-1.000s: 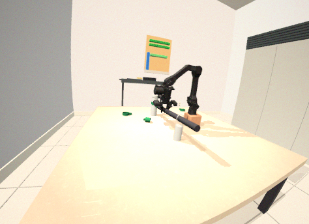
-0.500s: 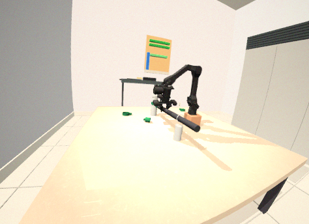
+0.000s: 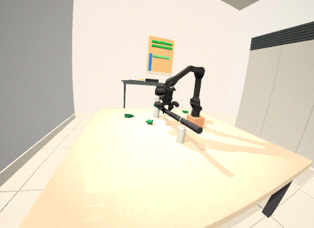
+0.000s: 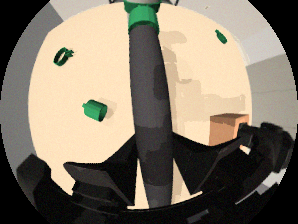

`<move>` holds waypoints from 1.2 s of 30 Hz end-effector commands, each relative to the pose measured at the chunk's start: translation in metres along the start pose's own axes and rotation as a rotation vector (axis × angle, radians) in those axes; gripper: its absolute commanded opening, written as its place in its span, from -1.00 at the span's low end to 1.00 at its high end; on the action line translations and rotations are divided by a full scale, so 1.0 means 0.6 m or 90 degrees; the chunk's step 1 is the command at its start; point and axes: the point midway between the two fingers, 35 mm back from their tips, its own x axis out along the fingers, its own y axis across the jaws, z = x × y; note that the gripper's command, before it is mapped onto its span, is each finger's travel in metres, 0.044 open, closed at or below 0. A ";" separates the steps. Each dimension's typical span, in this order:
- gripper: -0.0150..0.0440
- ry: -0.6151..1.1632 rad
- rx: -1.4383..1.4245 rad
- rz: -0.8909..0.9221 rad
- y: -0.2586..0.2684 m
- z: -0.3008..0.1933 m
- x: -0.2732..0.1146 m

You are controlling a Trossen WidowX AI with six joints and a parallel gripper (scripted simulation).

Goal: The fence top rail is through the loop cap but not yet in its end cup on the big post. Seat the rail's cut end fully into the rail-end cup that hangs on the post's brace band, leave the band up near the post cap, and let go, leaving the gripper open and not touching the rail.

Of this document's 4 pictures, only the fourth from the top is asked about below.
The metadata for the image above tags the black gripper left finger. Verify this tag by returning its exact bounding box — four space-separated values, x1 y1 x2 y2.
63 135 138 206

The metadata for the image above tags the dark grey cylindrical pole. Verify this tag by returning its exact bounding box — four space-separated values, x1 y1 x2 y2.
129 26 174 208

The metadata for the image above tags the green cup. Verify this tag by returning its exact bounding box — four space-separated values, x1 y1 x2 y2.
124 0 161 35

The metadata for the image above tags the green cylinder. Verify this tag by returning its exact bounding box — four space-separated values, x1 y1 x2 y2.
82 99 108 123

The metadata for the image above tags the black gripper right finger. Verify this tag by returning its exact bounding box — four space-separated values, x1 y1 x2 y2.
173 132 243 196

